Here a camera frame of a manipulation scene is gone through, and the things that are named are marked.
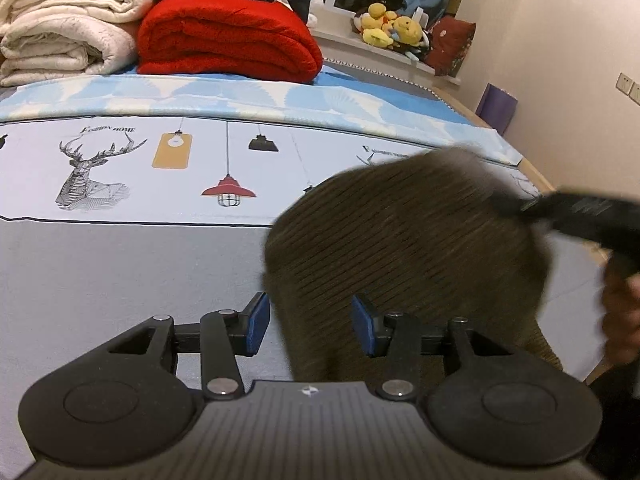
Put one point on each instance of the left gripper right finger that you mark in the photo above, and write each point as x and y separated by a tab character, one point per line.
402	340

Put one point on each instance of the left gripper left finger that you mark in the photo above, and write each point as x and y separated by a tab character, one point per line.
218	339

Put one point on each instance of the olive corduroy pants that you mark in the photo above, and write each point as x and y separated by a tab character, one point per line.
421	236

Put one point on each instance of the right hand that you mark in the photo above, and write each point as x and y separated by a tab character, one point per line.
620	323

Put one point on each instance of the purple bin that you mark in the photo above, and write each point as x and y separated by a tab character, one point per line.
496	108

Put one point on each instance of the light blue patterned blanket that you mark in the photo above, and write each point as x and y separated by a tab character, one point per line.
333	101

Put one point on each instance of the dark red cushion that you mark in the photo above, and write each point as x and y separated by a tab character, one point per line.
450	43

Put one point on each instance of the red folded blanket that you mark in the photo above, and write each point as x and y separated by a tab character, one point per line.
251	38

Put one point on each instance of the yellow plush toys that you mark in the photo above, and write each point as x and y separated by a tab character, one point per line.
385	29

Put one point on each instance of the cream folded quilt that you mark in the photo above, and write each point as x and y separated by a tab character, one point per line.
51	39

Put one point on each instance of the wall switch plate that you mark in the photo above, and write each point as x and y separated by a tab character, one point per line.
628	87

